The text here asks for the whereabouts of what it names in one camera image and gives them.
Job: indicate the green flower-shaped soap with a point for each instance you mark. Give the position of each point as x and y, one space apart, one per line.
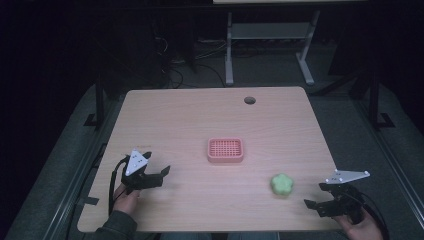
282 184

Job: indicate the black metal stand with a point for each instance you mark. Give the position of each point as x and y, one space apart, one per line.
375 100
99 100

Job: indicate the white metal shelf stand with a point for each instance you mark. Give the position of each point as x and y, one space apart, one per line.
270 31

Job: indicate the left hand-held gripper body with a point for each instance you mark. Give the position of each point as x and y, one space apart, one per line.
136 162

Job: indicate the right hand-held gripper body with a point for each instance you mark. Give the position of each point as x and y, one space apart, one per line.
343 200

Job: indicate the person's right hand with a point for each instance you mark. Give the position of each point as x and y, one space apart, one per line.
363 230

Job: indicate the grey tape strip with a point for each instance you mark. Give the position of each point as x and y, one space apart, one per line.
88 201

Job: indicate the person's left hand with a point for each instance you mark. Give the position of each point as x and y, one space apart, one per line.
126 200

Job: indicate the pink soap dish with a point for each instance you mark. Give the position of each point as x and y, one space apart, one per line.
225 150

